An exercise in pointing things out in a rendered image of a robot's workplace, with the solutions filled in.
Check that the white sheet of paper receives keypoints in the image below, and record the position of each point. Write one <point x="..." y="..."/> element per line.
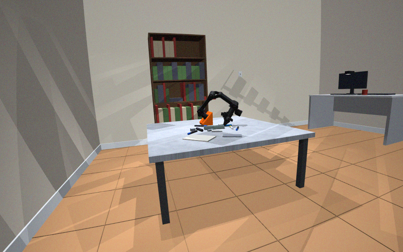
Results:
<point x="203" y="138"/>

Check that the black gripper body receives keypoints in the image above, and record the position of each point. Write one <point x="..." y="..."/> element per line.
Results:
<point x="229" y="116"/>

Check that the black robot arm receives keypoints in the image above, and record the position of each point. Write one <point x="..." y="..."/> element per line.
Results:
<point x="233" y="104"/>

